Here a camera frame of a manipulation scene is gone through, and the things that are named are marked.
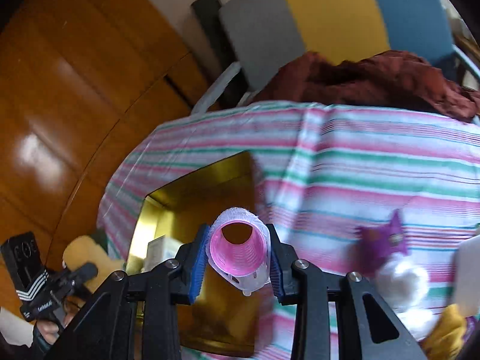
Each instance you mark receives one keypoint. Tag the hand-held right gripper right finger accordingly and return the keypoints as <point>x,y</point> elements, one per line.
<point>275,273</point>

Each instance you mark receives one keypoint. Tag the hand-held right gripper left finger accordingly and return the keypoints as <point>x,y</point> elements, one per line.
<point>198,270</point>

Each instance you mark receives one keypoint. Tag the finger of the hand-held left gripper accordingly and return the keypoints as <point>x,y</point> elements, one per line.
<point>81,272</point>

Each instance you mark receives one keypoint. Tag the yellow sponge with green pad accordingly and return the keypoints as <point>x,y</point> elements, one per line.
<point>80,251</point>

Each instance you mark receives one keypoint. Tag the pink hair roller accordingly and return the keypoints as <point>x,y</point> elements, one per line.
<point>240,258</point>

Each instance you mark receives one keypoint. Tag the gold box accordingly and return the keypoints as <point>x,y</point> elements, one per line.
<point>195,195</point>

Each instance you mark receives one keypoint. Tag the mustard yellow sponge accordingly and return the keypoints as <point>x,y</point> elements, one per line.
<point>446,332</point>

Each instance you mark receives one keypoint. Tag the person's left hand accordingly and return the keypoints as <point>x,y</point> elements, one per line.
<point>48,332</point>

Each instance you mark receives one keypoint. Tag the small cream box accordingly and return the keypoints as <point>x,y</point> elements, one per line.
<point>157,251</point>

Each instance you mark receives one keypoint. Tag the purple snack packet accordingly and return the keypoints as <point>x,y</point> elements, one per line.
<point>378,240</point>

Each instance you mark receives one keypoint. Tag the white fluffy ball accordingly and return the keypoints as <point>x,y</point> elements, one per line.
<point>401,281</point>

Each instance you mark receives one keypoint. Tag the striped bedsheet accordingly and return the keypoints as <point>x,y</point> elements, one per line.
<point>356,165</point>

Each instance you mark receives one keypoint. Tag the white card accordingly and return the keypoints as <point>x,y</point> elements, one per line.
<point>468,273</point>

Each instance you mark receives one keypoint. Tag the maroon cloth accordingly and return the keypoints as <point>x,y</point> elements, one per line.
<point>375,82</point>

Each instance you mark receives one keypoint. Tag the grey yellow blue chair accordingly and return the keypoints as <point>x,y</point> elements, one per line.
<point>330,11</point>

